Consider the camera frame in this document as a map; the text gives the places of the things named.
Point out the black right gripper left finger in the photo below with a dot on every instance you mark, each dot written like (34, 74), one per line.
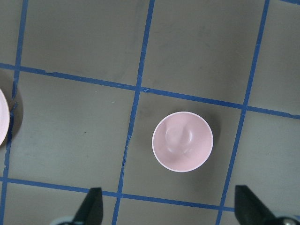
(91, 210)

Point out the pink bowl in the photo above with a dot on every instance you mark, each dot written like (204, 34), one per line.
(182, 142)

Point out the pink plate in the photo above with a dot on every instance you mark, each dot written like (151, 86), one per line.
(4, 117)

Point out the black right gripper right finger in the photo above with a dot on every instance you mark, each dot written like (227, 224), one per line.
(250, 210)

